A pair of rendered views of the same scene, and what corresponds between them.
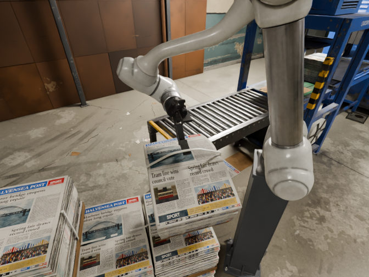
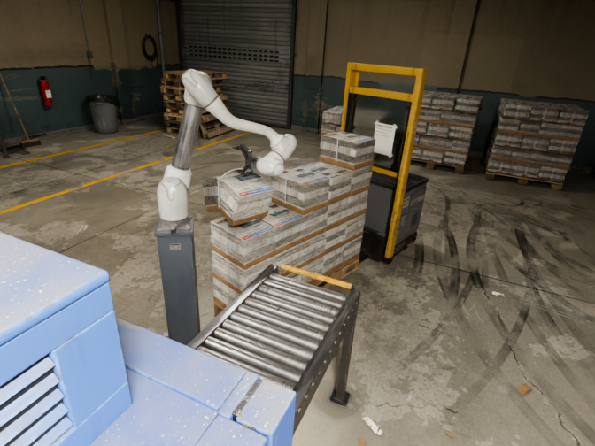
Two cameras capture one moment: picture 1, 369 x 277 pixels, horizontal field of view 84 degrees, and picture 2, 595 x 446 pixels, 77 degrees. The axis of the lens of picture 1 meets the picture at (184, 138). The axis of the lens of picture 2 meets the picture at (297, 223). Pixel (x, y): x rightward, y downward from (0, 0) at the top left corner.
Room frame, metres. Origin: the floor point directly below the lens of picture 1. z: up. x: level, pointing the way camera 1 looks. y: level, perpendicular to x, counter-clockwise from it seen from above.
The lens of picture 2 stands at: (2.78, -0.86, 1.97)
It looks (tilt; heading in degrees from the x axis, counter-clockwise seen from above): 25 degrees down; 149
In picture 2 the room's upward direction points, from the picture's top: 3 degrees clockwise
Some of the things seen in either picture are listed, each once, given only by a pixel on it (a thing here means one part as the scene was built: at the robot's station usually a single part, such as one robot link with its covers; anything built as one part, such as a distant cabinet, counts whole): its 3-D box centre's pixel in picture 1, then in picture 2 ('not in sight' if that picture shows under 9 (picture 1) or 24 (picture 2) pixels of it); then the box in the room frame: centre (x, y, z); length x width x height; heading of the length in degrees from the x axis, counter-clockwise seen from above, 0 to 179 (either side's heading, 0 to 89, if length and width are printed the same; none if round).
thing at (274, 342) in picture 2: (215, 117); (266, 340); (1.62, -0.28, 0.77); 0.47 x 0.05 x 0.05; 35
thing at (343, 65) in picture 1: (333, 73); not in sight; (2.94, -2.13, 0.75); 1.53 x 0.64 x 0.10; 125
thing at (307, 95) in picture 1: (287, 91); not in sight; (2.29, -1.21, 0.75); 0.70 x 0.65 x 0.10; 125
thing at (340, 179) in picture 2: not in sight; (322, 182); (0.32, 0.86, 0.95); 0.38 x 0.29 x 0.23; 19
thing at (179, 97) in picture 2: not in sight; (195, 102); (-6.24, 1.68, 0.65); 1.33 x 0.94 x 1.30; 129
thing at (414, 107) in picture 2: not in sight; (402, 172); (0.42, 1.66, 0.97); 0.09 x 0.09 x 1.75; 17
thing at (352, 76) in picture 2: not in sight; (343, 156); (-0.21, 1.46, 0.97); 0.09 x 0.09 x 1.75; 17
